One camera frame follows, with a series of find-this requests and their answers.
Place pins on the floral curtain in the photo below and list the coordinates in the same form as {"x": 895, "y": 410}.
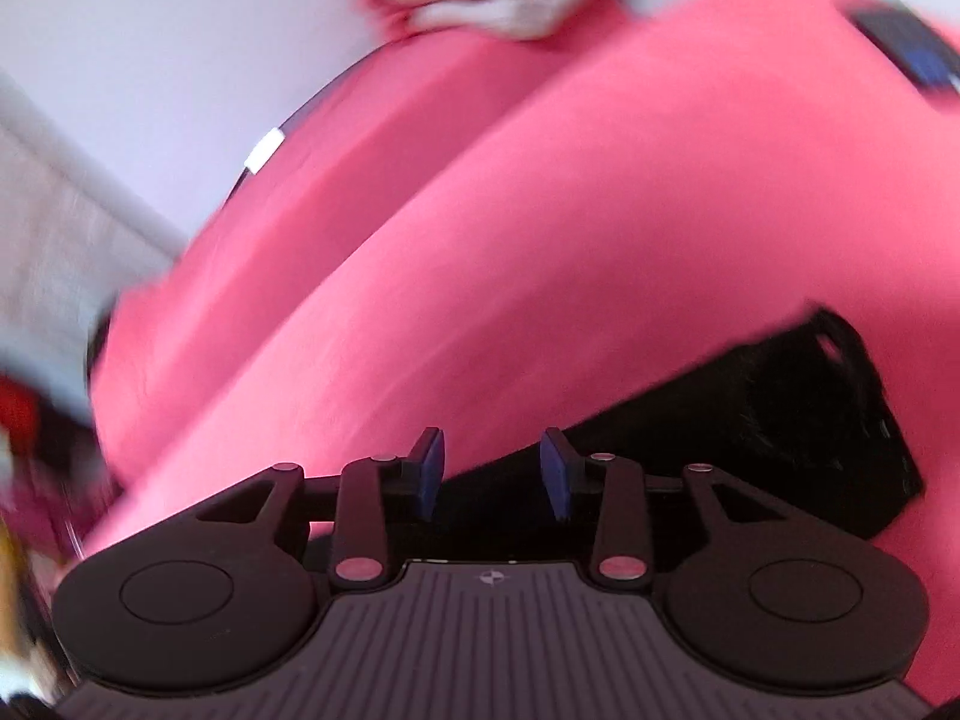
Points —
{"x": 73, "y": 237}

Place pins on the pink bed far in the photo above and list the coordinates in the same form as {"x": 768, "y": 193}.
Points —
{"x": 377, "y": 135}

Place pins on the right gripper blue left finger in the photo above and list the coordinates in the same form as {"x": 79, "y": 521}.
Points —
{"x": 381, "y": 502}

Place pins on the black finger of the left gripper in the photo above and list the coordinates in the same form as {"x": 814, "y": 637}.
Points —
{"x": 917, "y": 50}

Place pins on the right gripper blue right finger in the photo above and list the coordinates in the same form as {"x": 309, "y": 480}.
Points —
{"x": 600, "y": 501}

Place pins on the white label on bed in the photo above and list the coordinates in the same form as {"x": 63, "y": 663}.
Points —
{"x": 263, "y": 150}

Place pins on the black pants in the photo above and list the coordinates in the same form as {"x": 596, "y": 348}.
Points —
{"x": 800, "y": 414}

